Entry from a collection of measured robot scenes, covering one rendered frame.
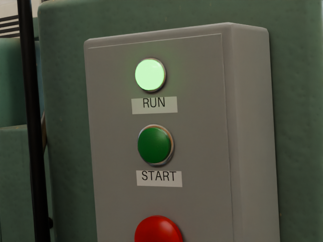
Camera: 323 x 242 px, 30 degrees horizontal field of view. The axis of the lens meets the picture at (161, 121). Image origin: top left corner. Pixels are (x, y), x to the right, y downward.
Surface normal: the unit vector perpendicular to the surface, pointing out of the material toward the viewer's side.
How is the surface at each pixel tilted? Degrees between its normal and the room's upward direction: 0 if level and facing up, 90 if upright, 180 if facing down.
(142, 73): 89
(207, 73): 90
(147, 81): 94
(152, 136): 87
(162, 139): 77
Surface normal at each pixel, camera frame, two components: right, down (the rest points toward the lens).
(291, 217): -0.50, 0.08
